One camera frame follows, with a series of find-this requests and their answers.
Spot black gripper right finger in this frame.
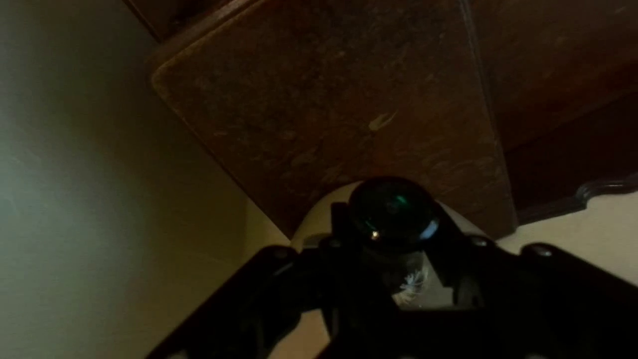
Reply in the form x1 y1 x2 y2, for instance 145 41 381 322
416 217 638 359

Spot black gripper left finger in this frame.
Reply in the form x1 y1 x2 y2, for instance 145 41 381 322
145 197 357 359

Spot cream ceramic lamp white shade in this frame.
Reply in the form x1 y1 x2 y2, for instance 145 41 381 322
265 179 498 359

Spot brown wooden table top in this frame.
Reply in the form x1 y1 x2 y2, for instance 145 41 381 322
149 0 522 241

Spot dark wooden dresser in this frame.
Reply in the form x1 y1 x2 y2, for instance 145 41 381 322
121 0 638 225

